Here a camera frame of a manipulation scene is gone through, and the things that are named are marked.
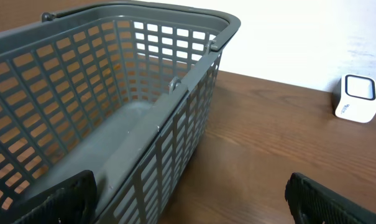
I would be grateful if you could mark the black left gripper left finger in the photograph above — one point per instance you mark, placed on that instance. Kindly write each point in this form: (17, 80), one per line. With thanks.
(70, 201)

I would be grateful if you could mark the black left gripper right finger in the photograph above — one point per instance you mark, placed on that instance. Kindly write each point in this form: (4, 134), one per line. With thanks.
(310, 202)

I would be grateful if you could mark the white barcode scanner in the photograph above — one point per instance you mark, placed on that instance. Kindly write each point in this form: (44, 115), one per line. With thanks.
(354, 98)

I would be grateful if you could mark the dark grey plastic basket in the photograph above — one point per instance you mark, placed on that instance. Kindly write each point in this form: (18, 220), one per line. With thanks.
(122, 89)

